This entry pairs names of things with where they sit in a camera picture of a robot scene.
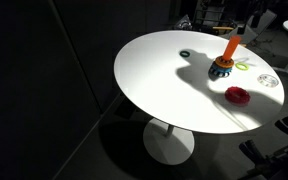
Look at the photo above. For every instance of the white round pedestal table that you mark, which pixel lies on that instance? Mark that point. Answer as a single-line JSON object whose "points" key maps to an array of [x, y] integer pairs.
{"points": [[166, 74]]}

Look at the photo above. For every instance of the orange ring toss peg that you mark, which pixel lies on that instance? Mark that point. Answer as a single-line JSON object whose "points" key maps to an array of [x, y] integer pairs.
{"points": [[231, 47]]}

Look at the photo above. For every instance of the black and purple equipment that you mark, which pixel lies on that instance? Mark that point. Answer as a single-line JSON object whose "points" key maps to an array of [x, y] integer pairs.
{"points": [[271, 167]]}

